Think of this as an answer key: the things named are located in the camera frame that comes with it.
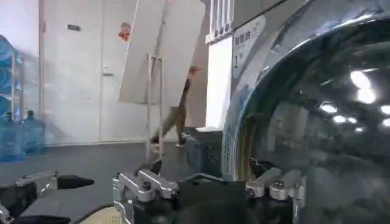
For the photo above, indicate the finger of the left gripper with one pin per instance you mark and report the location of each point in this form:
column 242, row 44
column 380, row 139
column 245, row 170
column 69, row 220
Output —
column 71, row 182
column 39, row 219

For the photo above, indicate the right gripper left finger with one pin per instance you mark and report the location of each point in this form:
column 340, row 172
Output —
column 143, row 185

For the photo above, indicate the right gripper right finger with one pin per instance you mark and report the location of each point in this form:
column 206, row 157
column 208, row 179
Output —
column 278, row 187

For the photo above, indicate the pale laundry basket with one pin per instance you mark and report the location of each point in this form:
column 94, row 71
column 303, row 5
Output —
column 105, row 216

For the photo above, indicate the blue water jug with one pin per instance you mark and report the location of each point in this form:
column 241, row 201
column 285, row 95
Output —
column 10, row 140
column 33, row 134

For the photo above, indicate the dark grey bin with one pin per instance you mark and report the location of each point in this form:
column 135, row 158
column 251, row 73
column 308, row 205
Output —
column 204, row 152

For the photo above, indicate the round glass dryer door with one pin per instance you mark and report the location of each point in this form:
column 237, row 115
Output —
column 329, row 137

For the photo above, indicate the person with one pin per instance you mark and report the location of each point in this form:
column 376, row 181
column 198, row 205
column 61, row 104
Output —
column 179, row 114

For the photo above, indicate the white metal stand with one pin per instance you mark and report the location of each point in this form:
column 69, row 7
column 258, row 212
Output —
column 160, row 100

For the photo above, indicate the white door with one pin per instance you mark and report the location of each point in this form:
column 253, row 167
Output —
column 79, row 85

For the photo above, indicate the rack of blue water jugs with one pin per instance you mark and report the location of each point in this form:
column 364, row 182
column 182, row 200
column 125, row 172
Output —
column 7, row 73

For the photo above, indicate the white leaning board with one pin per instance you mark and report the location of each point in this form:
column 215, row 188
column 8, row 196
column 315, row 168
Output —
column 170, row 45

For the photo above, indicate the grey dryer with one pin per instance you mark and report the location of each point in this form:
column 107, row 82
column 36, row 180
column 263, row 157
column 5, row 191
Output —
column 253, row 39

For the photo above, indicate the red door sticker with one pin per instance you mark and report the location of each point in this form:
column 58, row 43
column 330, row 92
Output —
column 125, row 32

